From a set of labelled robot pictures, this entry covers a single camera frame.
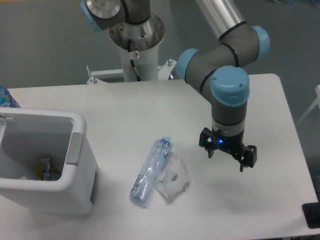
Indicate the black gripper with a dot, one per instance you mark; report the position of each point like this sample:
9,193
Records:
232,145

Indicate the white face mask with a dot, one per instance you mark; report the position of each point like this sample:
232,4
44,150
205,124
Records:
174,178

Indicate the crushed clear plastic bottle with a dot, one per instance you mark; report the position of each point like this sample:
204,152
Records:
150,170

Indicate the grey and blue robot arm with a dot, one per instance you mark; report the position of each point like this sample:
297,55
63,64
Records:
217,75

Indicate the trash inside can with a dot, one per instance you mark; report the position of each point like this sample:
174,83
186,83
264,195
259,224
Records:
42,170

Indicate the white trash can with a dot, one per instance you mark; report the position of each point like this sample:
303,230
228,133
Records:
30,135

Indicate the black clamp at table edge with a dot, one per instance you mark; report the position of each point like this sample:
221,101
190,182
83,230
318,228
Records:
311,213

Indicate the blue labelled bottle at edge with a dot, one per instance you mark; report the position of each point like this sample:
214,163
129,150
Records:
6,99

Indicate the white frame at right edge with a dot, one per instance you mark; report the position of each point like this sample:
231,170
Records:
315,103

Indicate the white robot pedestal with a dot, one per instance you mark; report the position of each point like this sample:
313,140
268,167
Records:
138,46

